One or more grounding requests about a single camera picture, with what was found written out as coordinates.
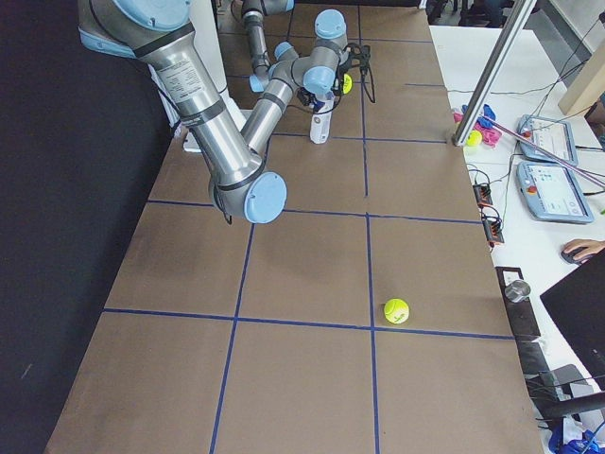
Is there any black orange connector box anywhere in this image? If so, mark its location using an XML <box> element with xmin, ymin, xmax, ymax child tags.
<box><xmin>481</xmin><ymin>216</ymin><xmax>505</xmax><ymax>247</ymax></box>
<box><xmin>473</xmin><ymin>183</ymin><xmax>493</xmax><ymax>207</ymax></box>

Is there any pink cloth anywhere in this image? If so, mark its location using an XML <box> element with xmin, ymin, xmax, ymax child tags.
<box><xmin>467</xmin><ymin>118</ymin><xmax>502</xmax><ymax>148</ymax></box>

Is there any blue cloth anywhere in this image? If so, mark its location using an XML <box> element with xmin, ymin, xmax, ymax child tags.
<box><xmin>477</xmin><ymin>104</ymin><xmax>496</xmax><ymax>129</ymax></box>

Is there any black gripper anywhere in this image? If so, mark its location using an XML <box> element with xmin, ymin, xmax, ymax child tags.
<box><xmin>333</xmin><ymin>43</ymin><xmax>371</xmax><ymax>96</ymax></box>
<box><xmin>298</xmin><ymin>89</ymin><xmax>317</xmax><ymax>108</ymax></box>

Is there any small metal cup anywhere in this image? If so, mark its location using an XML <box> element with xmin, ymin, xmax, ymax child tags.
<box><xmin>504</xmin><ymin>279</ymin><xmax>531</xmax><ymax>304</ymax></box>

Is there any yellow tennis ball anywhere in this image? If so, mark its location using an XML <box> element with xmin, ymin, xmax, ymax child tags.
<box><xmin>341</xmin><ymin>74</ymin><xmax>354</xmax><ymax>95</ymax></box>
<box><xmin>465</xmin><ymin>130</ymin><xmax>483</xmax><ymax>147</ymax></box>
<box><xmin>383</xmin><ymin>298</ymin><xmax>410</xmax><ymax>324</ymax></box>

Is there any black computer mouse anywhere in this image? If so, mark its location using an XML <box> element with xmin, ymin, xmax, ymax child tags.
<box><xmin>561</xmin><ymin>247</ymin><xmax>590</xmax><ymax>266</ymax></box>

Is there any teach pendant near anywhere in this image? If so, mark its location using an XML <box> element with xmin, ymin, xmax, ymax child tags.
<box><xmin>516</xmin><ymin>161</ymin><xmax>594</xmax><ymax>224</ymax></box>

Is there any reacher grabber stick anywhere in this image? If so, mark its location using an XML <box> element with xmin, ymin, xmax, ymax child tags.
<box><xmin>480</xmin><ymin>114</ymin><xmax>605</xmax><ymax>189</ymax></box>

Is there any person in black shirt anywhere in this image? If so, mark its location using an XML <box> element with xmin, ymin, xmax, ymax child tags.
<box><xmin>562</xmin><ymin>238</ymin><xmax>604</xmax><ymax>263</ymax></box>

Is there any teach pendant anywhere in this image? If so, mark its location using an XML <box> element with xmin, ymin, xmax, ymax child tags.
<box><xmin>517</xmin><ymin>114</ymin><xmax>579</xmax><ymax>165</ymax></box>
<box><xmin>516</xmin><ymin>161</ymin><xmax>594</xmax><ymax>224</ymax></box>

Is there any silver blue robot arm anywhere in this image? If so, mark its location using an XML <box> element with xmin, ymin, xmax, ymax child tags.
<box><xmin>78</xmin><ymin>1</ymin><xmax>371</xmax><ymax>223</ymax></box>
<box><xmin>241</xmin><ymin>1</ymin><xmax>294</xmax><ymax>93</ymax></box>

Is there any teach pendant far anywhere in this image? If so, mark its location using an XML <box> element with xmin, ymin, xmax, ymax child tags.
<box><xmin>517</xmin><ymin>114</ymin><xmax>579</xmax><ymax>165</ymax></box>

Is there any yellow tennis ball on desk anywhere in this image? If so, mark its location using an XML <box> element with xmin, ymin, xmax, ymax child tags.
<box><xmin>465</xmin><ymin>130</ymin><xmax>483</xmax><ymax>147</ymax></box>

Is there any aluminium frame post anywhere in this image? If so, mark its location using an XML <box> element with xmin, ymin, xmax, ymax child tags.
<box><xmin>452</xmin><ymin>0</ymin><xmax>537</xmax><ymax>147</ymax></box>

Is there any clear plastic ball holder tube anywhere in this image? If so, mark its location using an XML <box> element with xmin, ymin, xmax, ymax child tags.
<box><xmin>309</xmin><ymin>93</ymin><xmax>335</xmax><ymax>144</ymax></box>

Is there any black computer monitor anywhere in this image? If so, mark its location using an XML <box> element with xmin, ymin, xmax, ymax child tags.
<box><xmin>540</xmin><ymin>253</ymin><xmax>604</xmax><ymax>388</ymax></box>

